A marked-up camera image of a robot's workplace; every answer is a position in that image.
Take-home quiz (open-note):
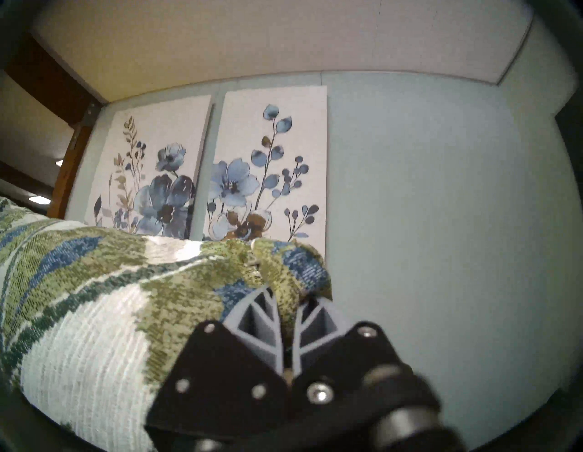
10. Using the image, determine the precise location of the floral canvas with brown leaves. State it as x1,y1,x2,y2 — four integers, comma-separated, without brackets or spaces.
203,85,327,262

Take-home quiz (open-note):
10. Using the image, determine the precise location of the floral canvas with dark flower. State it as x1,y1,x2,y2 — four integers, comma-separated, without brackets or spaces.
84,95,212,240

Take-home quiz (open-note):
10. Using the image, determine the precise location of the brown wooden door frame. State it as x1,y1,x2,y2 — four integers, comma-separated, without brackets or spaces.
46,123,94,219

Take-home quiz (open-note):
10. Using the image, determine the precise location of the green white patterned cushion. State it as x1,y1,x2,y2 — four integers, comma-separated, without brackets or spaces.
0,196,333,452

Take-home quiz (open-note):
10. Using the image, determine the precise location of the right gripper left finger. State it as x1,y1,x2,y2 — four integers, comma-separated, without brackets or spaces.
145,285,289,441

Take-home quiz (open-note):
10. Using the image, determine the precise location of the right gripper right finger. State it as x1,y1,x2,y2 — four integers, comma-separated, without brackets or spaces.
291,297,413,411

